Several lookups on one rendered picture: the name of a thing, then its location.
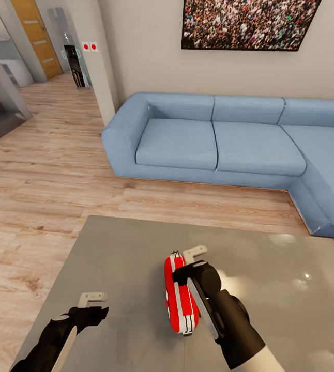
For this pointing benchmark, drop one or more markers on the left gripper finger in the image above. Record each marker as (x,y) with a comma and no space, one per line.
(104,313)

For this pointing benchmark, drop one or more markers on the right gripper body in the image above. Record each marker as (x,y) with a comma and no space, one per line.
(182,273)

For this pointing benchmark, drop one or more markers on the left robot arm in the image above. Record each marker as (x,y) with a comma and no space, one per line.
(59,335)

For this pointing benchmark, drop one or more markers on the radio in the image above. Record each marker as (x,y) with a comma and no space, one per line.
(183,312)

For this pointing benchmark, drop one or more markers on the coffee table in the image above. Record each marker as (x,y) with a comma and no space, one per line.
(286,283)

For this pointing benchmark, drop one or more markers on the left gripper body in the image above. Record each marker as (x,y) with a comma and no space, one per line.
(91,316)

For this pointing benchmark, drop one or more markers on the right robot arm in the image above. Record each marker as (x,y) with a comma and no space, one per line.
(226,316)

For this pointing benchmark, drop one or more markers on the picture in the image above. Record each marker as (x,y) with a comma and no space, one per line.
(246,25)

